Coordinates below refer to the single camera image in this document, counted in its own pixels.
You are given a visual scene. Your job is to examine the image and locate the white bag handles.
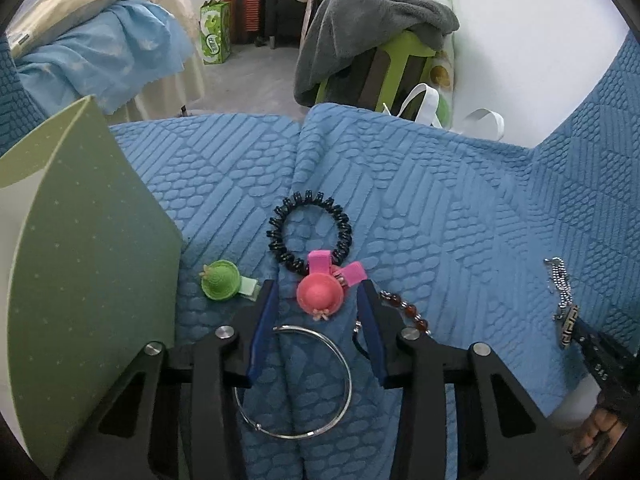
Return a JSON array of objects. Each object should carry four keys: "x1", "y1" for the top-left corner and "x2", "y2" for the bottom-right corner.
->
[{"x1": 382, "y1": 84, "x2": 441, "y2": 128}]

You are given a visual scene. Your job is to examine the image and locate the pink cloth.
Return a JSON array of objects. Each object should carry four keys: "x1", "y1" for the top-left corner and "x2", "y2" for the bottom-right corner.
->
[{"x1": 302, "y1": 0, "x2": 331, "y2": 36}]

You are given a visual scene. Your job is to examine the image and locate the green hat hair clip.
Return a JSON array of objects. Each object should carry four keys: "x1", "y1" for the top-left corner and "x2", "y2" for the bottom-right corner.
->
[{"x1": 200, "y1": 259, "x2": 262, "y2": 303}]

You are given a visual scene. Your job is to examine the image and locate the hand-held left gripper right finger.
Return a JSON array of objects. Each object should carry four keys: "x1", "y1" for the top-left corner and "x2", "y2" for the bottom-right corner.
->
[{"x1": 356, "y1": 277, "x2": 581, "y2": 480}]

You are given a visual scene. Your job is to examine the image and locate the silver bangle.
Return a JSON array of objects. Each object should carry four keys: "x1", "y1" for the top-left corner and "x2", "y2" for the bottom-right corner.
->
[{"x1": 234, "y1": 325, "x2": 353, "y2": 440}]

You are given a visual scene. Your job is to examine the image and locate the black spiral hair tie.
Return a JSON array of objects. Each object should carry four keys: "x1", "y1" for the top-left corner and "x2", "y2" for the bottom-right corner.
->
[{"x1": 267, "y1": 191, "x2": 353, "y2": 276}]

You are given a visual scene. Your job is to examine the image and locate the person's right hand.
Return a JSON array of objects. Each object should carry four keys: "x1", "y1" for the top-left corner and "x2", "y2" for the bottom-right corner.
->
[{"x1": 570, "y1": 406, "x2": 628, "y2": 466}]

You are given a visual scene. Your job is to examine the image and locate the pink hat hair clip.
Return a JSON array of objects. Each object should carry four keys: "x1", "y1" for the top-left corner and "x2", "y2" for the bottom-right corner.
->
[{"x1": 296, "y1": 250, "x2": 368, "y2": 322}]

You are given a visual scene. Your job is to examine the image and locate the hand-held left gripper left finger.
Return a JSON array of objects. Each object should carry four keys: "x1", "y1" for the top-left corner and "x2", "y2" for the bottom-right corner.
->
[{"x1": 55, "y1": 279, "x2": 278, "y2": 480}]

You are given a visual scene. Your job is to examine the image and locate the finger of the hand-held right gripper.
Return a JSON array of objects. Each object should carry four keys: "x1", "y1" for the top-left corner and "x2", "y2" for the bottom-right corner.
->
[{"x1": 576, "y1": 319, "x2": 640, "y2": 412}]

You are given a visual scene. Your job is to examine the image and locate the black suitcase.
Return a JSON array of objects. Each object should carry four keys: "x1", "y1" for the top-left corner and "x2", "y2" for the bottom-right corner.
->
[{"x1": 265, "y1": 0, "x2": 301, "y2": 48}]

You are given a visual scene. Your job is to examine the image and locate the red bead bracelet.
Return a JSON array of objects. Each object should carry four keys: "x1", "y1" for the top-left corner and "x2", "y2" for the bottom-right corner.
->
[{"x1": 353, "y1": 289, "x2": 433, "y2": 358}]

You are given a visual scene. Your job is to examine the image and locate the white strap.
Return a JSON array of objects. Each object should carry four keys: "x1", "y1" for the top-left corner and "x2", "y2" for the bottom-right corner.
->
[{"x1": 460, "y1": 108, "x2": 505, "y2": 140}]

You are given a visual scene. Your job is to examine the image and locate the cream bed skirt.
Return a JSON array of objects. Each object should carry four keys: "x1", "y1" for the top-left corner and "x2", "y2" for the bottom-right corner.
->
[{"x1": 125, "y1": 0, "x2": 207, "y2": 121}]

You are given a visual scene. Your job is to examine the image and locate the blue textured sofa cover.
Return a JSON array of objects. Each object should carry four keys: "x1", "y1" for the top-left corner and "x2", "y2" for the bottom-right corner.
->
[{"x1": 0, "y1": 25, "x2": 640, "y2": 480}]

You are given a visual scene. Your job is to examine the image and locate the grey fleece blanket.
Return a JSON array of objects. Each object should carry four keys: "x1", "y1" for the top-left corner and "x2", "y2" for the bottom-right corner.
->
[{"x1": 294, "y1": 0, "x2": 460, "y2": 107}]

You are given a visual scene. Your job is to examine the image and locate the green paper box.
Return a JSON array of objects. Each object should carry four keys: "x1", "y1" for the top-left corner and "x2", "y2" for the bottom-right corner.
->
[{"x1": 0, "y1": 95, "x2": 183, "y2": 478}]

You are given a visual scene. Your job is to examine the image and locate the green printed carton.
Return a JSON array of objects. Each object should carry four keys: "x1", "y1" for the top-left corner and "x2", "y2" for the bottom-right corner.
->
[{"x1": 200, "y1": 0, "x2": 232, "y2": 65}]

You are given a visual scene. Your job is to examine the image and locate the beige pillow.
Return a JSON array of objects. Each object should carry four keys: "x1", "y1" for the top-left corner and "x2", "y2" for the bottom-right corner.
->
[{"x1": 10, "y1": 0, "x2": 168, "y2": 58}]

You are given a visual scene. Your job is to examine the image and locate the green plastic stool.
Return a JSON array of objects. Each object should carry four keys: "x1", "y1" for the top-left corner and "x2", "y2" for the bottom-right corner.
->
[{"x1": 315, "y1": 30, "x2": 436, "y2": 121}]

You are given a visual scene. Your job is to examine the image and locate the light blue bed sheet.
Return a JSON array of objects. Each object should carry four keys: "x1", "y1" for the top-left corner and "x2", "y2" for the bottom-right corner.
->
[{"x1": 15, "y1": 0, "x2": 196, "y2": 116}]

